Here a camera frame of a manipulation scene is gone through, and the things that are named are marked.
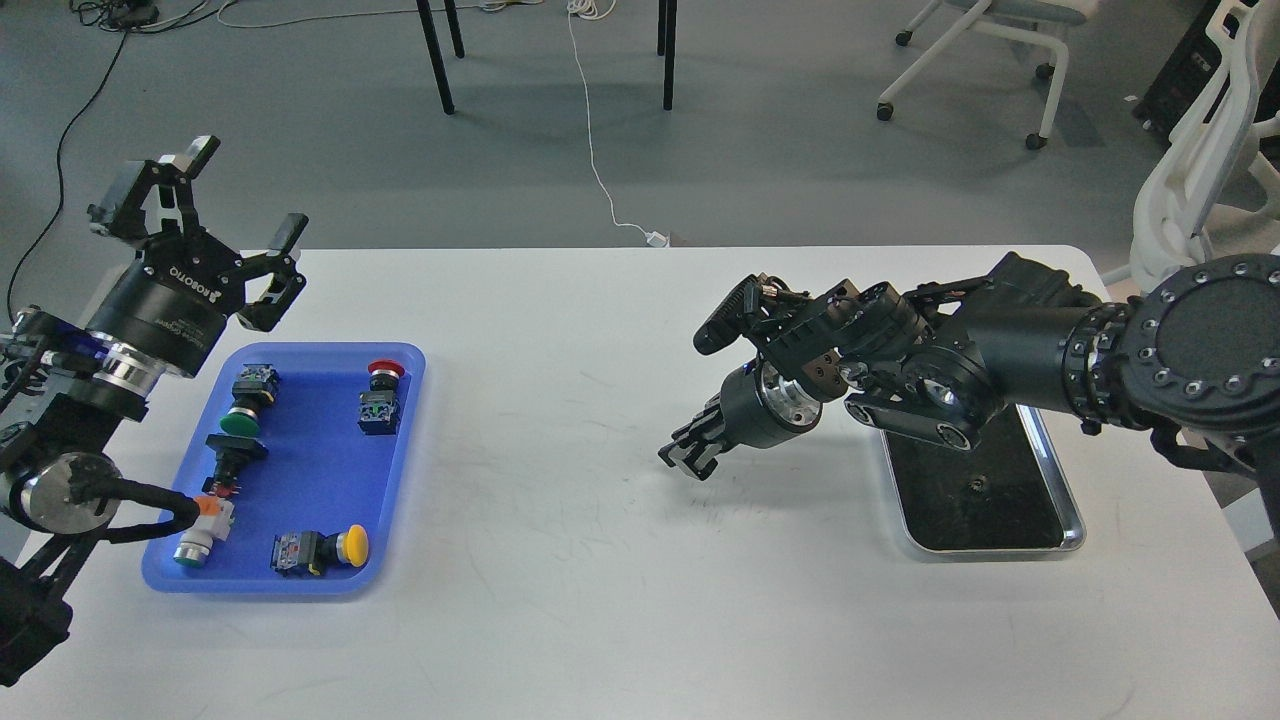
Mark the yellow push button switch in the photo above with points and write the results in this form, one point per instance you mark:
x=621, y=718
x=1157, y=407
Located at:
x=312, y=553

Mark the white rolling chair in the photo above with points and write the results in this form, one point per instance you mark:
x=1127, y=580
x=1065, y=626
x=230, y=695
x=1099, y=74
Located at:
x=983, y=44

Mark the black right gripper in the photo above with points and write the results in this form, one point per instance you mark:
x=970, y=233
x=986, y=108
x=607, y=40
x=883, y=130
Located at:
x=756, y=407

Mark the white orange push button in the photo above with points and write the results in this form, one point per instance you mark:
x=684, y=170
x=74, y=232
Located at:
x=213, y=522

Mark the green push button switch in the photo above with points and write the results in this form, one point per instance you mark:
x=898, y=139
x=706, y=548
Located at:
x=255, y=388

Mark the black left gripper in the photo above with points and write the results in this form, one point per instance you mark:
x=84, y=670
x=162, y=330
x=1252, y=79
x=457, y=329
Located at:
x=169, y=304

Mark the black table leg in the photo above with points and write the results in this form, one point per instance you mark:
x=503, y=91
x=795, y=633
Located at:
x=452, y=17
x=427, y=23
x=666, y=49

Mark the red push button switch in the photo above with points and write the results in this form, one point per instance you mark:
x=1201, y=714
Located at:
x=380, y=410

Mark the silver metal tray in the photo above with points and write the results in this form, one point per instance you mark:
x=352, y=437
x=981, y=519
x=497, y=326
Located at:
x=1028, y=511

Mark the blue plastic tray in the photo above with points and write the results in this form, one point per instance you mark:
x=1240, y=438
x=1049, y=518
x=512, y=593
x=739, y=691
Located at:
x=321, y=473

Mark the black cabinet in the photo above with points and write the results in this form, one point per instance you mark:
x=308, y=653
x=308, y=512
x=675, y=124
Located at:
x=1181, y=79

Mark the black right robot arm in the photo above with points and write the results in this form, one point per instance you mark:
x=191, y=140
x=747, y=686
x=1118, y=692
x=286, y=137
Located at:
x=1194, y=362

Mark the white office chair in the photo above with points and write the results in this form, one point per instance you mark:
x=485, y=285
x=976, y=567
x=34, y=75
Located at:
x=1214, y=177

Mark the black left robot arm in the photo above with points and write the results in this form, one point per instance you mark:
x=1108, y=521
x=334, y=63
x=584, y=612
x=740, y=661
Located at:
x=66, y=389

